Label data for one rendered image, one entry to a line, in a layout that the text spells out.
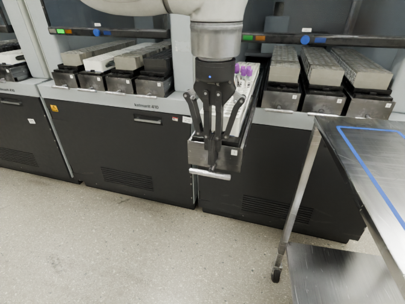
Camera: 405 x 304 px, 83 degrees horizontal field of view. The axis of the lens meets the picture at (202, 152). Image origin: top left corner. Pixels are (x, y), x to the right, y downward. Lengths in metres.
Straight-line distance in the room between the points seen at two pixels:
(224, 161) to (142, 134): 0.71
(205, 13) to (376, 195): 0.40
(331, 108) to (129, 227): 1.18
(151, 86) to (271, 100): 0.51
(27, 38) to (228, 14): 1.29
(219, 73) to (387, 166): 0.37
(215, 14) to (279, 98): 0.60
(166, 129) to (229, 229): 0.67
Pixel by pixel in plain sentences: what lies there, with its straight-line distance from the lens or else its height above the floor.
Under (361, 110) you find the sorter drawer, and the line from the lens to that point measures 1.01.
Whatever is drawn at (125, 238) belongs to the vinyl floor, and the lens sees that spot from 1.42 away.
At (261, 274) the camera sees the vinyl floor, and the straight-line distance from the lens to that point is 1.27.
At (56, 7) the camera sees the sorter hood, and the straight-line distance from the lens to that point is 1.37.
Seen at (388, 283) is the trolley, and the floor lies 0.28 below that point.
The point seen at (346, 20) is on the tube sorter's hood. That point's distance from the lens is 1.00.
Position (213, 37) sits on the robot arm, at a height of 1.04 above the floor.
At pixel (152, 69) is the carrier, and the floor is 0.84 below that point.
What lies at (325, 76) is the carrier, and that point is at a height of 0.85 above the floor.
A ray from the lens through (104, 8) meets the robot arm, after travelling 0.48.
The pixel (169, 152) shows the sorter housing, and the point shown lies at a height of 0.45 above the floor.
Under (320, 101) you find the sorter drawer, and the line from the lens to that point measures 0.97.
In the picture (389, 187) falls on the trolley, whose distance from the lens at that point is 0.51.
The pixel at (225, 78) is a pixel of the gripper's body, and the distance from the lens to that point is 0.44.
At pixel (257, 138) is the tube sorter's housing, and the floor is 0.60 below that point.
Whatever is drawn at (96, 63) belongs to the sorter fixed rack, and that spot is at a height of 0.86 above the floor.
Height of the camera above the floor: 1.09
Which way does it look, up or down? 33 degrees down
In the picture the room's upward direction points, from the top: straight up
